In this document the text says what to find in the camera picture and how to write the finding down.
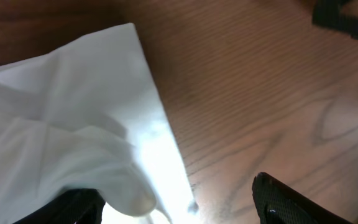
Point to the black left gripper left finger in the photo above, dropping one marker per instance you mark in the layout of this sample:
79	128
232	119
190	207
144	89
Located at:
78	206

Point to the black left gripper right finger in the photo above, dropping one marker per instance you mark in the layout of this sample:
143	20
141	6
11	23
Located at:
277	203

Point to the white t-shirt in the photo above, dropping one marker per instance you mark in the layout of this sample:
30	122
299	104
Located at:
88	116

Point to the black cloth at right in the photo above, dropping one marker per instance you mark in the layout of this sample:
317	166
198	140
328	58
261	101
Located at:
327	14

